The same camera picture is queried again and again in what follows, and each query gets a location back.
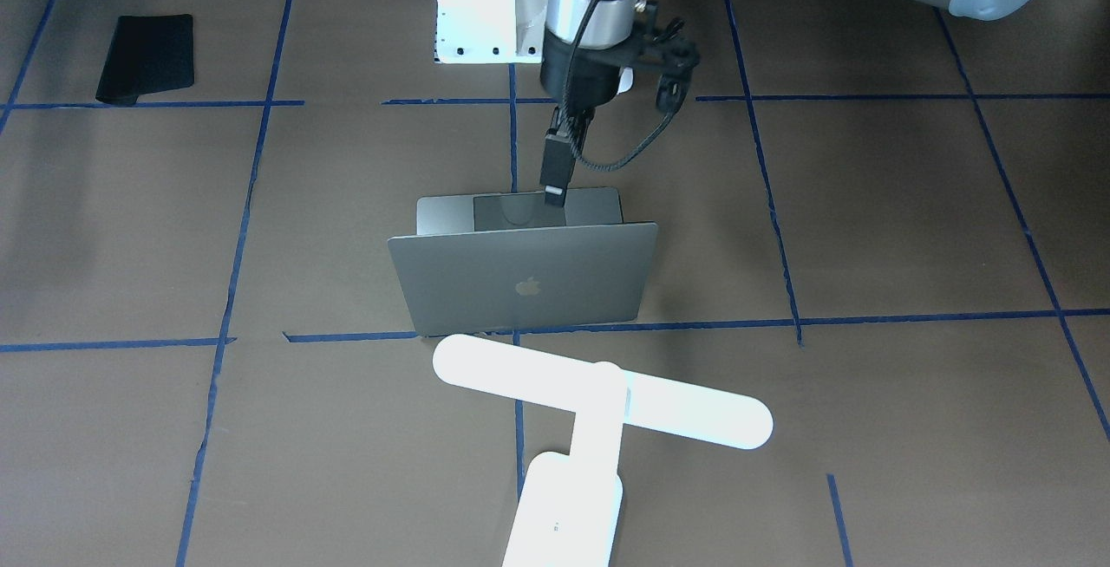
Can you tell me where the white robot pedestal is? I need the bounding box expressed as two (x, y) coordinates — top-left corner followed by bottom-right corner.
(434, 0), (547, 65)

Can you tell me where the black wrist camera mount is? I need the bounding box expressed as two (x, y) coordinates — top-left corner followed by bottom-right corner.
(620, 0), (702, 117)

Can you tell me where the white computer mouse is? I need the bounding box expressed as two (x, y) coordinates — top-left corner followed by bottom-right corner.
(616, 67), (635, 95)

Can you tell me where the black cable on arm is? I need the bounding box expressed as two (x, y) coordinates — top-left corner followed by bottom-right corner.
(555, 0), (682, 174)

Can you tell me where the white desk lamp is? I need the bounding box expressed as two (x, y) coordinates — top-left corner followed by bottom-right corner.
(433, 334), (774, 566)

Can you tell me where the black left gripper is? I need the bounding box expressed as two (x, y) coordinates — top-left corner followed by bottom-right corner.
(539, 36), (627, 207)

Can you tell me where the black mouse pad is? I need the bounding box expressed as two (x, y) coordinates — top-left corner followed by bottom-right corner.
(95, 14), (195, 108)

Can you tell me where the grey laptop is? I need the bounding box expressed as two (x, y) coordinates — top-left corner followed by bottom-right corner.
(389, 188), (659, 336)

